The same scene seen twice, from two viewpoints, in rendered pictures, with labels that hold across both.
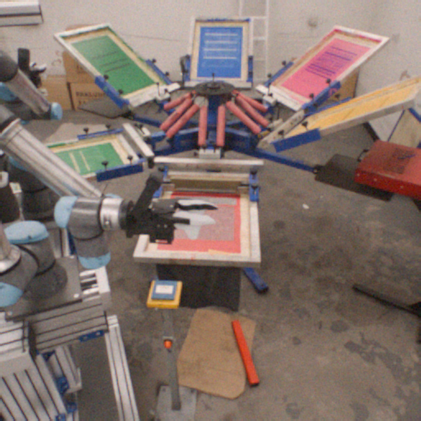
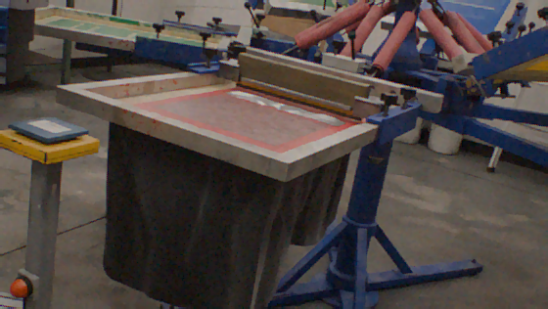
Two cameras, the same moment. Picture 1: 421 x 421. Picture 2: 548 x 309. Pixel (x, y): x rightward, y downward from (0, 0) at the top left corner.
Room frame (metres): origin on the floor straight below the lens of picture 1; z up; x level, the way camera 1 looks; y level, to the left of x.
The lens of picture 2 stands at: (0.23, -0.62, 1.33)
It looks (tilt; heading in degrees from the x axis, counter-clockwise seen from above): 17 degrees down; 23
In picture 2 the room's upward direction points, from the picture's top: 10 degrees clockwise
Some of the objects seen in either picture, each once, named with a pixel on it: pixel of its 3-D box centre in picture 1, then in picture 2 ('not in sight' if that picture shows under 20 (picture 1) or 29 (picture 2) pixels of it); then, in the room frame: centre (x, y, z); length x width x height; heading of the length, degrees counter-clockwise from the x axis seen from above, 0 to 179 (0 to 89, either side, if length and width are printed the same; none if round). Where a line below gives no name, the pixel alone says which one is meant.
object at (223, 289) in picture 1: (199, 281); (177, 223); (1.36, 0.06, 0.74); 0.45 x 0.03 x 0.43; 86
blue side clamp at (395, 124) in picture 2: (252, 189); (392, 121); (1.87, -0.25, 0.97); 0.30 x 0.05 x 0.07; 176
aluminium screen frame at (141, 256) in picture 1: (203, 211); (258, 108); (1.65, 0.04, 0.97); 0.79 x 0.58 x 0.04; 176
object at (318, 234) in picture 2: not in sight; (304, 223); (1.58, -0.16, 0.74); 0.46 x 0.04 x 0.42; 176
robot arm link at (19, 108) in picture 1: (22, 111); not in sight; (1.60, 0.82, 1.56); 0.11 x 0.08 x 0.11; 87
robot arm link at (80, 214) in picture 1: (83, 214); not in sight; (0.71, 0.30, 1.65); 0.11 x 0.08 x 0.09; 85
